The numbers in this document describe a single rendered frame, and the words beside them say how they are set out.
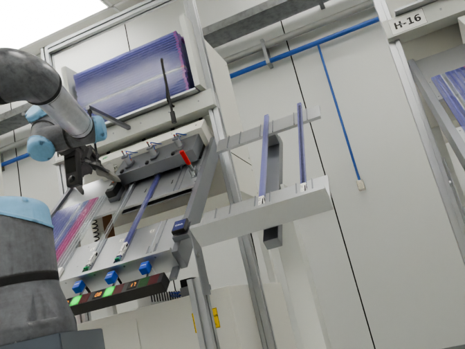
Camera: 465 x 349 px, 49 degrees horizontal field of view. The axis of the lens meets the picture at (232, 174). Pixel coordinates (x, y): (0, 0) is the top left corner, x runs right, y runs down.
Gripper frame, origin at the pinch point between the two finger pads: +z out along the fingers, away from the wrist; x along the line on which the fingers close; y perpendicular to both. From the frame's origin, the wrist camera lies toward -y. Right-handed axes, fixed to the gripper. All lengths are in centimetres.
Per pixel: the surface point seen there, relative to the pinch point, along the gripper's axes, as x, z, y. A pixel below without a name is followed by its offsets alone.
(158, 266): -24.2, 3.7, -35.9
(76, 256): 8.7, 5.6, -21.1
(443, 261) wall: -103, 175, 57
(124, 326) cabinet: 8.0, 35.4, -30.4
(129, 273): -14.9, 3.6, -35.9
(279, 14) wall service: -53, 67, 207
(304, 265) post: -62, 16, -39
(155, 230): -20.1, 5.9, -20.2
